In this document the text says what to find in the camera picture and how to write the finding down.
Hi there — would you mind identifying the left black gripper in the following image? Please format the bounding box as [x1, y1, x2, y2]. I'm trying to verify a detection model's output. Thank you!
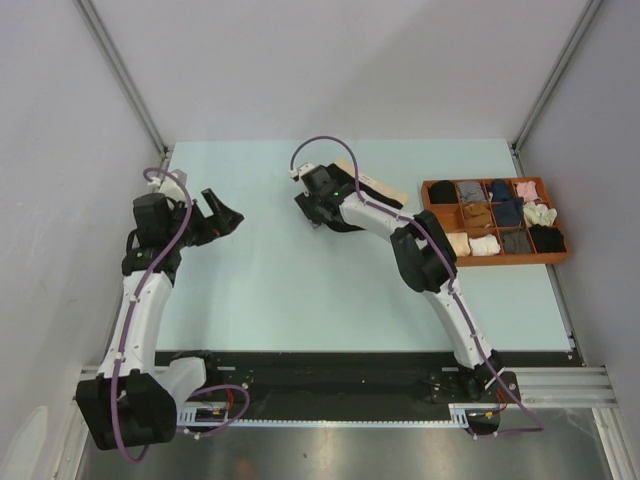
[165, 189, 242, 249]

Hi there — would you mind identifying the black underwear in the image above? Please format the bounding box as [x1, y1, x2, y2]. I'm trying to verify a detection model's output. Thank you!
[326, 163, 408, 241]

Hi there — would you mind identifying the brown boxer underwear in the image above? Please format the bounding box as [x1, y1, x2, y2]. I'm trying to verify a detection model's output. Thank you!
[462, 203, 493, 229]

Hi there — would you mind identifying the navy blue underwear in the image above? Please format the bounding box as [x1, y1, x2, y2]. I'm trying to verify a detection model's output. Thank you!
[492, 197, 524, 227]

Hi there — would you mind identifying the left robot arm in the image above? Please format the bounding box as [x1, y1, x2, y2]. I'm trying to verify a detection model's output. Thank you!
[75, 189, 244, 451]

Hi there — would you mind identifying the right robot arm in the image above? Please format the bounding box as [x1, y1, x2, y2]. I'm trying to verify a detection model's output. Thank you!
[289, 163, 504, 401]

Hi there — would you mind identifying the rolled black garment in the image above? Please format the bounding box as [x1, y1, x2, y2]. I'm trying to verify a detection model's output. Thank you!
[428, 180, 458, 204]
[529, 225, 566, 254]

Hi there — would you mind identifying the rolled beige garment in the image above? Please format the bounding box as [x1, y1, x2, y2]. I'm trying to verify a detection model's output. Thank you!
[446, 232, 471, 258]

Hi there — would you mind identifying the rolled grey striped garment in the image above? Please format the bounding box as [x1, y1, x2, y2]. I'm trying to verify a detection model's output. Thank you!
[456, 180, 487, 203]

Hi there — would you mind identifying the wooden compartment tray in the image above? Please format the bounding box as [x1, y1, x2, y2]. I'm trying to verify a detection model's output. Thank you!
[421, 177, 570, 267]

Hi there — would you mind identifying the rolled white garment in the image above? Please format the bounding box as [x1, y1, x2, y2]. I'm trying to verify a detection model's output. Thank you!
[469, 234, 501, 257]

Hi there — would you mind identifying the rolled navy garment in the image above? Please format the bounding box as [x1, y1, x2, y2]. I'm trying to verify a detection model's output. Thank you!
[487, 179, 513, 202]

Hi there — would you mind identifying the rolled dark grey garment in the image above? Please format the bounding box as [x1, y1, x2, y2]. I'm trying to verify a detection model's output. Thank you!
[501, 229, 533, 255]

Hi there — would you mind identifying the rolled pink garment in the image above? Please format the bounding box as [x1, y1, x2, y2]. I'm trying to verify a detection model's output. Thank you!
[515, 181, 540, 203]

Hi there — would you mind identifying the rolled cream garment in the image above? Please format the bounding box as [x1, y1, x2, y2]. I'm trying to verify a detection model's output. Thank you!
[523, 201, 558, 227]

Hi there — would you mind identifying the rolled black garment front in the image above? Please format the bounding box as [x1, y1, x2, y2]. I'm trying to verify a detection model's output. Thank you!
[529, 225, 566, 254]

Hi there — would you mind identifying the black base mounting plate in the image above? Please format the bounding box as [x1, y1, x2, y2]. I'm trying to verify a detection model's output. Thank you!
[155, 350, 520, 423]

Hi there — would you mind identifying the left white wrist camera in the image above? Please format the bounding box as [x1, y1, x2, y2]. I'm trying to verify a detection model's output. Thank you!
[149, 170, 187, 203]

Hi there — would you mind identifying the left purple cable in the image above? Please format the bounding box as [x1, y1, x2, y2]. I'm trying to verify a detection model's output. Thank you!
[112, 168, 251, 462]

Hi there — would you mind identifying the purple cable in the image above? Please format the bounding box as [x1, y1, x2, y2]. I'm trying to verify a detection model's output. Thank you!
[289, 135, 544, 441]
[112, 168, 251, 462]

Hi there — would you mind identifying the left aluminium frame post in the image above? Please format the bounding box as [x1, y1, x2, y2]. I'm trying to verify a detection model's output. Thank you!
[73, 0, 170, 160]

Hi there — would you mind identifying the aluminium frame post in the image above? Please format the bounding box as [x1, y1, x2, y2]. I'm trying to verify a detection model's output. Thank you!
[73, 0, 170, 160]
[510, 0, 605, 154]

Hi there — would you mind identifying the white slotted cable duct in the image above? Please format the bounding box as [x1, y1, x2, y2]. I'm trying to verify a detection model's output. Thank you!
[174, 403, 496, 429]

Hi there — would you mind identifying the right aluminium frame post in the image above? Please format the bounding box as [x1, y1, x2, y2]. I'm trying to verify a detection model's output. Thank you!
[510, 0, 605, 154]

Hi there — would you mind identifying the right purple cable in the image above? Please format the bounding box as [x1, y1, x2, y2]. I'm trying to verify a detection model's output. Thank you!
[289, 135, 544, 441]

